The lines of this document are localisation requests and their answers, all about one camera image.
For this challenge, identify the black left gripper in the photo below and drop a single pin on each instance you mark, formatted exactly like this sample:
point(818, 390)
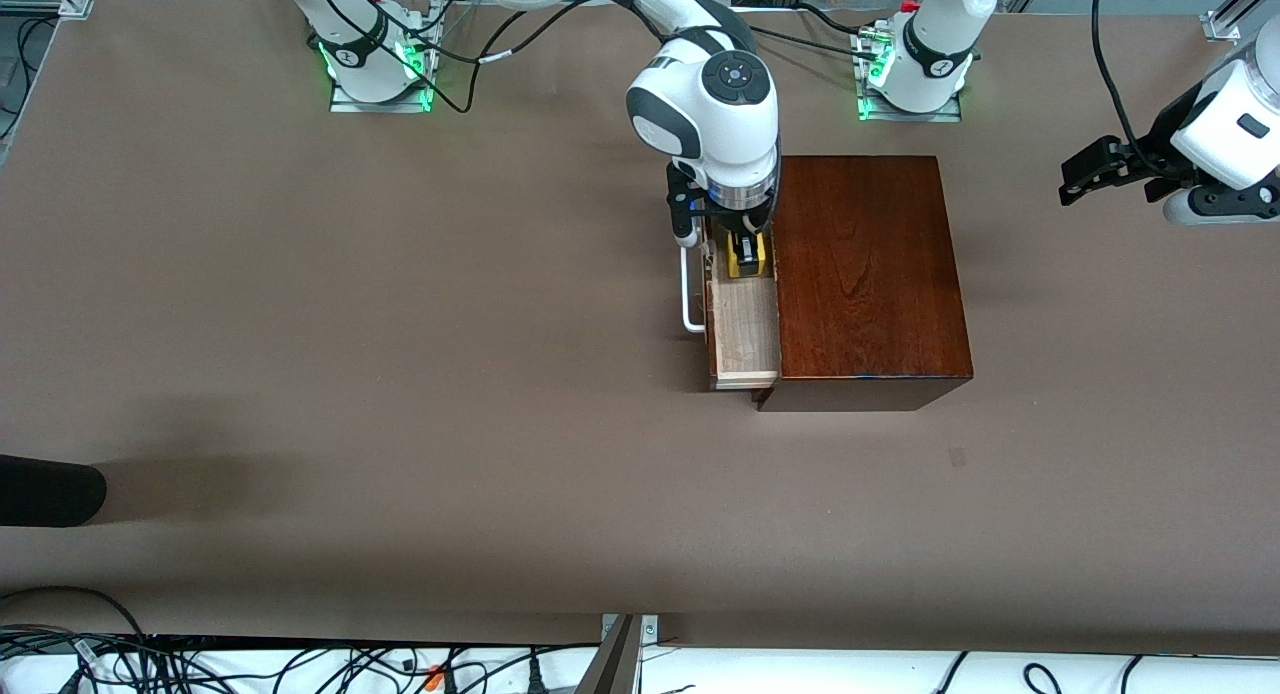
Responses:
point(1167, 134)

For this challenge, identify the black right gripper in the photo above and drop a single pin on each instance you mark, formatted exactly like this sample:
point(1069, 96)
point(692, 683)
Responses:
point(742, 223)

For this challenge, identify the yellow cube block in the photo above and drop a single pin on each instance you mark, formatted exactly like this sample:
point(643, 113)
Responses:
point(763, 264)

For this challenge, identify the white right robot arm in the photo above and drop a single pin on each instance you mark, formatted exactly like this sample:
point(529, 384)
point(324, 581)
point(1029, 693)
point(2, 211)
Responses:
point(720, 124)

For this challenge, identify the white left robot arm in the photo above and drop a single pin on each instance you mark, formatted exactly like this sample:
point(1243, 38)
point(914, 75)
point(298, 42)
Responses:
point(940, 44)

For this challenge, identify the dark wooden drawer cabinet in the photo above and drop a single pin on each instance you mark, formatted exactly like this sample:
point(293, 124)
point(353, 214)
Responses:
point(870, 274)

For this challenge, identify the black cylindrical object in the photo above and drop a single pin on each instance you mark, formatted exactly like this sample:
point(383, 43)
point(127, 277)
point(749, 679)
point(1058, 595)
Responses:
point(50, 491)

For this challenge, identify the aluminium corner bracket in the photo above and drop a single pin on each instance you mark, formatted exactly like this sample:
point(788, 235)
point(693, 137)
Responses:
point(1222, 26)
point(78, 4)

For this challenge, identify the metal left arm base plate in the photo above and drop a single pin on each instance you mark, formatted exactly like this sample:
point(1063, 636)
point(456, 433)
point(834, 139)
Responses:
point(910, 116)

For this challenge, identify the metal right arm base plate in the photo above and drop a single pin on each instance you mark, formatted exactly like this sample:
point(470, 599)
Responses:
point(380, 105)

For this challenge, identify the aluminium frame post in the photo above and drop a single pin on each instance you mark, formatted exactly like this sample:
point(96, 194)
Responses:
point(615, 664)

